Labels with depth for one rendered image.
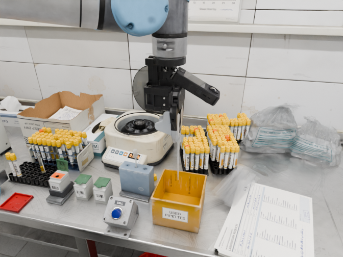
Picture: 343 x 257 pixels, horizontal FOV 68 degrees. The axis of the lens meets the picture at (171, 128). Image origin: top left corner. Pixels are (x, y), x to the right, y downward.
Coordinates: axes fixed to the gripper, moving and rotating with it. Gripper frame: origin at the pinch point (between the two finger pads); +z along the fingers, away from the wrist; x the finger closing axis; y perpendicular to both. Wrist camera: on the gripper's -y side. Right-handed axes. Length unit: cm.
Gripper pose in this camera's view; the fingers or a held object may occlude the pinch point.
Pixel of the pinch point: (177, 137)
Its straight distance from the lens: 64.2
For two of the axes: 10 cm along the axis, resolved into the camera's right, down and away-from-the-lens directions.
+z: 0.0, 8.8, 4.7
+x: -2.4, 4.6, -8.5
